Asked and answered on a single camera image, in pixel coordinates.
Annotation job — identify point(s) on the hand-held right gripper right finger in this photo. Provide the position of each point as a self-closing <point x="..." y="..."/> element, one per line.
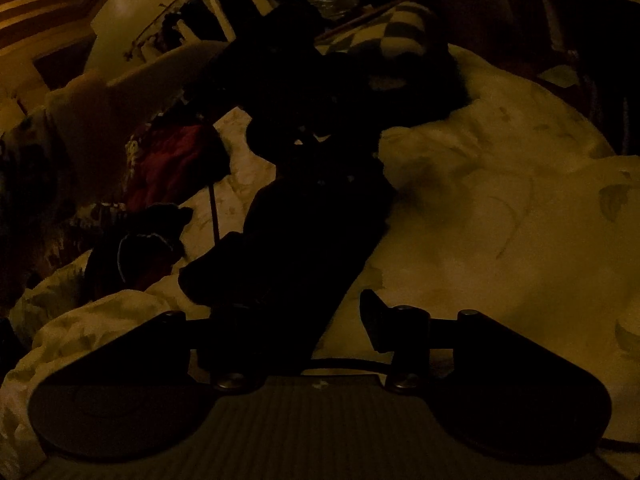
<point x="372" y="322"/>

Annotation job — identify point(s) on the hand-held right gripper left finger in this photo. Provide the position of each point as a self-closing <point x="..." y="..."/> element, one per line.
<point x="227" y="355"/>

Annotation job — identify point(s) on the dark cloth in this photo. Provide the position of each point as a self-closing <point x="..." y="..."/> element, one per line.
<point x="310" y="210"/>

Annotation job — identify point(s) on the person's left forearm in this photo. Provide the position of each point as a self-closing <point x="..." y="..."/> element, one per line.
<point x="150" y="75"/>

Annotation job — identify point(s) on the clothes rack with garments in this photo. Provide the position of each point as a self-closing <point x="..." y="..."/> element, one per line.
<point x="200" y="10"/>

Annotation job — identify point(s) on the dark garment with white trim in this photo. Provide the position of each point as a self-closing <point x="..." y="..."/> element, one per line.
<point x="145" y="240"/>

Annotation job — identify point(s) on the white floral blanket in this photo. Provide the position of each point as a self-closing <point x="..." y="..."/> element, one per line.
<point x="500" y="210"/>

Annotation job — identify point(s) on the red cloth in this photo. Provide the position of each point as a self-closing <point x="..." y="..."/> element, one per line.
<point x="170" y="165"/>

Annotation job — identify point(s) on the black white checkered cloth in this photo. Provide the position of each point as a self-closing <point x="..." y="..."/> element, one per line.
<point x="395" y="30"/>

